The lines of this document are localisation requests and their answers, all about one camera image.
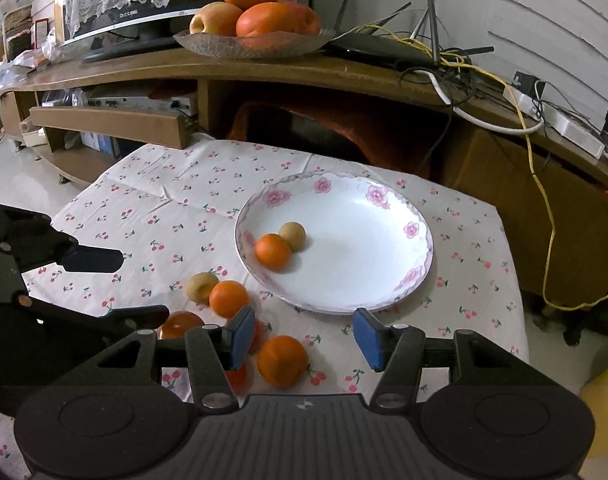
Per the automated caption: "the white power strip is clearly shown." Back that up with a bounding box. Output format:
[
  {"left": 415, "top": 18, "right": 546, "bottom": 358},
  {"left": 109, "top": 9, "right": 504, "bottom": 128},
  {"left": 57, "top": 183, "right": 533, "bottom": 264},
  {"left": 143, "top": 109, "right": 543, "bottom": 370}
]
[{"left": 504, "top": 85, "right": 606, "bottom": 158}]

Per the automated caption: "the red apple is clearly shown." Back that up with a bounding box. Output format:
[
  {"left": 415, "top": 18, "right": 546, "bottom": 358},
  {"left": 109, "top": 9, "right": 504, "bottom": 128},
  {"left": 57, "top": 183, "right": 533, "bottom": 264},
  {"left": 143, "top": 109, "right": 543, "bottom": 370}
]
[{"left": 284, "top": 2, "right": 322, "bottom": 36}]

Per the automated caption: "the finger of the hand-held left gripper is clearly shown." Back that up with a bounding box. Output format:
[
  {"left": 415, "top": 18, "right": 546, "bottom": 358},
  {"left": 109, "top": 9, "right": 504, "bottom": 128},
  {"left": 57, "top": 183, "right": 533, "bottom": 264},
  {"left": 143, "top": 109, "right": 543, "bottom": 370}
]
[
  {"left": 14, "top": 296, "right": 170, "bottom": 356},
  {"left": 0, "top": 202, "right": 124, "bottom": 274}
]

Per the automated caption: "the white cable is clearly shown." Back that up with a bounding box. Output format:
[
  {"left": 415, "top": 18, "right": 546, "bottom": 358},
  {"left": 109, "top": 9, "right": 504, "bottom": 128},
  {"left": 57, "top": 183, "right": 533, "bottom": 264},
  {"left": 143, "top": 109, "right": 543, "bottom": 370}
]
[{"left": 424, "top": 67, "right": 545, "bottom": 136}]

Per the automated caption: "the small brown round fruit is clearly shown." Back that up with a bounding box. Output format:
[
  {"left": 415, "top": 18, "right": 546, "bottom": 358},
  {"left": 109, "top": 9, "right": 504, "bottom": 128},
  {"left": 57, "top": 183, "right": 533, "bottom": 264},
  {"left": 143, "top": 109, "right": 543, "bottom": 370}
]
[
  {"left": 185, "top": 271, "right": 220, "bottom": 305},
  {"left": 278, "top": 221, "right": 307, "bottom": 253}
]

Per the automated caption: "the silver set-top box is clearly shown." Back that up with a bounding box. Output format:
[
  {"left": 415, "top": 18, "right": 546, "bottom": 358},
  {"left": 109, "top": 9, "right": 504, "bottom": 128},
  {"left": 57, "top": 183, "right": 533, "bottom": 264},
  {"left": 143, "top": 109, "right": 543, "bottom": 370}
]
[{"left": 86, "top": 95, "right": 197, "bottom": 118}]

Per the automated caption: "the glossy red-orange fruit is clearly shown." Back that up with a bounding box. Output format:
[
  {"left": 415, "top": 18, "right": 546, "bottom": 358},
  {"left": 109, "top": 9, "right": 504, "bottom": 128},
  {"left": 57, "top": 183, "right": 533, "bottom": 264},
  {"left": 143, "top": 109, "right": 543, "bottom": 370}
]
[
  {"left": 225, "top": 317, "right": 266, "bottom": 392},
  {"left": 159, "top": 311, "right": 206, "bottom": 339}
]

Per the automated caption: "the glass fruit dish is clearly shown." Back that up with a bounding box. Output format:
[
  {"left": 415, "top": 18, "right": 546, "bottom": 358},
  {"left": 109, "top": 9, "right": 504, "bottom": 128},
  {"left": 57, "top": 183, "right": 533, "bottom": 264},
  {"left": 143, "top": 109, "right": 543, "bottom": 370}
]
[{"left": 173, "top": 27, "right": 337, "bottom": 60}]

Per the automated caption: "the cherry print tablecloth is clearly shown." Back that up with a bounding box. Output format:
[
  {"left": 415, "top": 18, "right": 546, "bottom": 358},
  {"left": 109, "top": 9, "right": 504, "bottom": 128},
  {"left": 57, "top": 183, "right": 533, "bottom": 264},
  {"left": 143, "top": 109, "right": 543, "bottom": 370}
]
[{"left": 0, "top": 139, "right": 530, "bottom": 480}]

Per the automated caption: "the white floral plate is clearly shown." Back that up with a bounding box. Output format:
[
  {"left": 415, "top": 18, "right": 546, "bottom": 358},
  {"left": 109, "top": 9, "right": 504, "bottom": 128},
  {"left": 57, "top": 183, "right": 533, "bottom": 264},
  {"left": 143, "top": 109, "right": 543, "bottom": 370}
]
[{"left": 234, "top": 171, "right": 435, "bottom": 316}]

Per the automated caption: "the small tangerine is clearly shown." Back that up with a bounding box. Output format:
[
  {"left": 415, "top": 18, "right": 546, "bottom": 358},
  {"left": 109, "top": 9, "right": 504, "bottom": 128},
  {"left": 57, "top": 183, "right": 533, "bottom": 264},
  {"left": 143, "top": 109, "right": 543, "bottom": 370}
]
[
  {"left": 209, "top": 280, "right": 250, "bottom": 319},
  {"left": 255, "top": 233, "right": 292, "bottom": 272}
]

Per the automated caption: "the stack of paper packets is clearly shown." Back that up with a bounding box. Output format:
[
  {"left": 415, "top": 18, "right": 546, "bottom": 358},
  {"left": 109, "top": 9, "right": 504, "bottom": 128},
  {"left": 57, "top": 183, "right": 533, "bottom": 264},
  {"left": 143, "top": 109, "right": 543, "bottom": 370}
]
[{"left": 0, "top": 0, "right": 35, "bottom": 63}]

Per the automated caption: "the yellow apple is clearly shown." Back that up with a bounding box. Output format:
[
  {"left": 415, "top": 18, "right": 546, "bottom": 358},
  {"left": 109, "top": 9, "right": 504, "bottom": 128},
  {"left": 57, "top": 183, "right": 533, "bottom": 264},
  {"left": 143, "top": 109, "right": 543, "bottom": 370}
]
[{"left": 189, "top": 2, "right": 244, "bottom": 37}]

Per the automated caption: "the black router with antennas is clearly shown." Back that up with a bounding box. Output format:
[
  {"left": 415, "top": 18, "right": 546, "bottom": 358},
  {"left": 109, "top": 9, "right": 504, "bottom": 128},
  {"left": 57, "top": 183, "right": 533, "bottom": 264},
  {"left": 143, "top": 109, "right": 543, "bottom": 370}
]
[{"left": 309, "top": 0, "right": 495, "bottom": 70}]

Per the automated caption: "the wooden television cabinet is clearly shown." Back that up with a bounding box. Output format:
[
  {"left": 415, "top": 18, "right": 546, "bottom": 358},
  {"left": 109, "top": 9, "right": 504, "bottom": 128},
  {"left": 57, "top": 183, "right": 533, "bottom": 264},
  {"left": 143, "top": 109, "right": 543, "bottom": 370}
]
[{"left": 0, "top": 47, "right": 608, "bottom": 311}]

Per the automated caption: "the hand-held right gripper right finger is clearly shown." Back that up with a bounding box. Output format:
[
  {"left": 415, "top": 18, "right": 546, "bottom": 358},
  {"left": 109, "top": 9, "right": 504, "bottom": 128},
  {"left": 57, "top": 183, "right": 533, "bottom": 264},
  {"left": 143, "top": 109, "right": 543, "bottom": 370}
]
[{"left": 353, "top": 308, "right": 555, "bottom": 409}]

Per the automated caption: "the large tangerine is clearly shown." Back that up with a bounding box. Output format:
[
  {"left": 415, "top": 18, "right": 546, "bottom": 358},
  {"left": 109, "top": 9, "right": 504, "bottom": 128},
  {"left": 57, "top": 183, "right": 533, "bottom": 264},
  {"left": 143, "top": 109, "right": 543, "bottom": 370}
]
[{"left": 257, "top": 335, "right": 310, "bottom": 388}]

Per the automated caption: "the blue box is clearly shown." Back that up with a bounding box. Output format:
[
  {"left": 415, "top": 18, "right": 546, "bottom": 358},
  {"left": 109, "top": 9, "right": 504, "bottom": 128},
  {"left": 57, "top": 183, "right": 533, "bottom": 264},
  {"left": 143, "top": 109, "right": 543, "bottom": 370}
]
[{"left": 80, "top": 130, "right": 121, "bottom": 157}]

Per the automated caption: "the yellow round object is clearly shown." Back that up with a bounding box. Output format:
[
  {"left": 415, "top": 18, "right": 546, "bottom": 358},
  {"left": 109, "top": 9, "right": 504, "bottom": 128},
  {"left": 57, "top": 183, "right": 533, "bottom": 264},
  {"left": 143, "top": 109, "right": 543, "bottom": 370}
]
[{"left": 579, "top": 355, "right": 608, "bottom": 456}]

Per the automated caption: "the black plug adapter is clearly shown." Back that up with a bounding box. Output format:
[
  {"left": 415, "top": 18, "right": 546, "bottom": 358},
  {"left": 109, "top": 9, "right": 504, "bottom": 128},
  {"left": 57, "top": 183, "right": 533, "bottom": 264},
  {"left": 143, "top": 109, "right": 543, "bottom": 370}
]
[{"left": 513, "top": 71, "right": 541, "bottom": 94}]

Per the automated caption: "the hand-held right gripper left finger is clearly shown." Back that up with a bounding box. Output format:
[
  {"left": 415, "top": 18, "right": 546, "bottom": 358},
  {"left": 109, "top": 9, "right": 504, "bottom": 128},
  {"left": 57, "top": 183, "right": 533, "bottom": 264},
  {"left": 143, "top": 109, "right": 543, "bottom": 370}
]
[{"left": 81, "top": 305, "right": 257, "bottom": 413}]

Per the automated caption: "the yellow cable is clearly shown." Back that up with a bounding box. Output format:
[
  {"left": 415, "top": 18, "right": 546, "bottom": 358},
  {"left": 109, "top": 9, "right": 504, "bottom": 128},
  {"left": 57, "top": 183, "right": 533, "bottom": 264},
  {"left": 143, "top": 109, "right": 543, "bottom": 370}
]
[{"left": 394, "top": 0, "right": 608, "bottom": 311}]

